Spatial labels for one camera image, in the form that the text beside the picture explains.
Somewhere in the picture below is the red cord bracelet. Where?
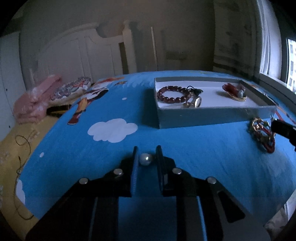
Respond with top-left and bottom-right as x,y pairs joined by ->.
254,124 -> 277,154

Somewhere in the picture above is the jade pendant with pink tassel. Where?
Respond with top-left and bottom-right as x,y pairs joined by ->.
222,83 -> 246,102

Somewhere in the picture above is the white pearl bead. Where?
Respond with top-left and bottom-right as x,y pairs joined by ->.
139,153 -> 153,166

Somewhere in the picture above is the dark red bead bracelet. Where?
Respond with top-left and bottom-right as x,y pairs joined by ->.
156,85 -> 204,104

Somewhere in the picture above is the grey shallow jewelry box tray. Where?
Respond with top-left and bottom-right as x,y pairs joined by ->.
154,76 -> 276,128

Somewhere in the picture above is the white window curtain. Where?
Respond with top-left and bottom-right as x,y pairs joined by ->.
256,1 -> 282,79

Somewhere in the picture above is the blue cartoon bed sheet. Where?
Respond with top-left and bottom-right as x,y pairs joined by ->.
16,71 -> 295,223

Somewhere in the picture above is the yellow bed sheet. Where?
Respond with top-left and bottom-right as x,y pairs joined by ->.
1,117 -> 57,240

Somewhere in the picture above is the pink folded blanket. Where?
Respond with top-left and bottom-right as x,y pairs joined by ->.
13,74 -> 62,125

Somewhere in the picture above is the patterned round cushion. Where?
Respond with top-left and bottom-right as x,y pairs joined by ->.
50,77 -> 93,105

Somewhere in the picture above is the white wooden headboard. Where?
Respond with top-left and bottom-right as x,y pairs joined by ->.
30,20 -> 137,84

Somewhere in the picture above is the gold bangle ring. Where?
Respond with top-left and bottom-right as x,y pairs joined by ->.
227,92 -> 247,103

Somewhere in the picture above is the silver gold ring clip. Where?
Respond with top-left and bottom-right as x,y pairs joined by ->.
183,93 -> 202,108

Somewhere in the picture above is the thin black cable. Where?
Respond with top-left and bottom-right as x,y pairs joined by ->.
12,134 -> 35,220

